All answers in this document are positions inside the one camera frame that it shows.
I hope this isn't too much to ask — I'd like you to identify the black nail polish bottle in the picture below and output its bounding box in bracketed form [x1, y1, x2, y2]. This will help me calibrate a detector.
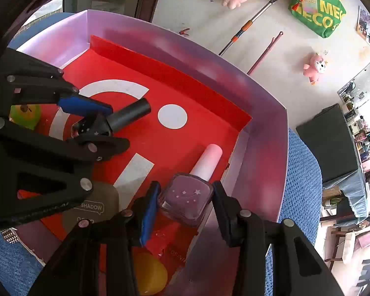
[70, 98, 151, 138]

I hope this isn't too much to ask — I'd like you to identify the red tassel charm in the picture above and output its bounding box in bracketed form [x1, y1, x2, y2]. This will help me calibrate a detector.
[289, 0, 316, 17]

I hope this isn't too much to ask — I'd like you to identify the cloth covered dressing table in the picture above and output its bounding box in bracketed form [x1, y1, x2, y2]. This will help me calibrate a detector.
[296, 103, 369, 222]

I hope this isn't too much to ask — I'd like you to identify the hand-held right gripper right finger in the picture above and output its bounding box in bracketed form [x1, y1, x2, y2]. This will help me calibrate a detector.
[211, 180, 346, 296]

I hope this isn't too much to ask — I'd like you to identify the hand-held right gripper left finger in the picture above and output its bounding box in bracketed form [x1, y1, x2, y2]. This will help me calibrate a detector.
[28, 181, 161, 296]

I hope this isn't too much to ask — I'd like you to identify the row of cosmetic bottles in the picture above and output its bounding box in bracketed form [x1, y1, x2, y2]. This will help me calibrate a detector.
[341, 92, 370, 198]

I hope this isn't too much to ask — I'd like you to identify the pink stick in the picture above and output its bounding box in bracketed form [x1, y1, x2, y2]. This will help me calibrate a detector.
[247, 31, 283, 75]

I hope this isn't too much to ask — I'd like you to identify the bright pink plush toy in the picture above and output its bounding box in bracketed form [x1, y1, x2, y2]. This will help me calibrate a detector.
[303, 52, 329, 85]

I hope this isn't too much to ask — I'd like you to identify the gold studded cylinder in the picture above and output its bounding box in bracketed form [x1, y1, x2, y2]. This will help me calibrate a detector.
[0, 227, 19, 245]

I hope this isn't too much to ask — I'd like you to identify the yellow green plastic toy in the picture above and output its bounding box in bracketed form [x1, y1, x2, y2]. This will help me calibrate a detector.
[9, 104, 42, 130]

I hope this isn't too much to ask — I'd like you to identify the photo wall poster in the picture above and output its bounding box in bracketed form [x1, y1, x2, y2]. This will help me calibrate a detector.
[357, 6, 370, 47]

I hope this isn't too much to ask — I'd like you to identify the green tote bag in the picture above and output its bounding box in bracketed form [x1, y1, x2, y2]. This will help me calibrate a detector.
[288, 0, 347, 39]

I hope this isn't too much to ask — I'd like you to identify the silver mop handle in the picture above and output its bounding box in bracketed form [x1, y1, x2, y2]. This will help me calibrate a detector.
[218, 0, 282, 56]

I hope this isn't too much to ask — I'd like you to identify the orange half sphere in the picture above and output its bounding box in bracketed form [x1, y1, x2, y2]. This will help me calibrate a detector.
[135, 251, 168, 296]

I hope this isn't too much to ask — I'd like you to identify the taupe eye shadow case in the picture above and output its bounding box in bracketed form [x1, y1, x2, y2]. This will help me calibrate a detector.
[60, 182, 121, 235]

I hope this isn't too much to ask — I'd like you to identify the purple cardboard box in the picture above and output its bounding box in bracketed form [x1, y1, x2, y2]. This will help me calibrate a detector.
[6, 9, 289, 296]

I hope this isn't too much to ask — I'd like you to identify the red printed paper liner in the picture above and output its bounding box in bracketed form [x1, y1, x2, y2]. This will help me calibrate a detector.
[37, 35, 253, 272]

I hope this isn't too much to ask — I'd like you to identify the pink nail polish bottle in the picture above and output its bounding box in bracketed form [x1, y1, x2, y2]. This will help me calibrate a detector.
[157, 143, 223, 227]

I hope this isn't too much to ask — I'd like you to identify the white stool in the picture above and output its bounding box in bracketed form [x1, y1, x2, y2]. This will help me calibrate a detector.
[336, 231, 358, 264]

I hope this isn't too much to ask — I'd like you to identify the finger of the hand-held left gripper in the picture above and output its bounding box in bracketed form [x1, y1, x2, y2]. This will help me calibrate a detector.
[0, 48, 114, 115]
[0, 112, 130, 179]

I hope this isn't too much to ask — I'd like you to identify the wall mirror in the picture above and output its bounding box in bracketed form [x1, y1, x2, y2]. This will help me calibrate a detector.
[337, 55, 370, 111]

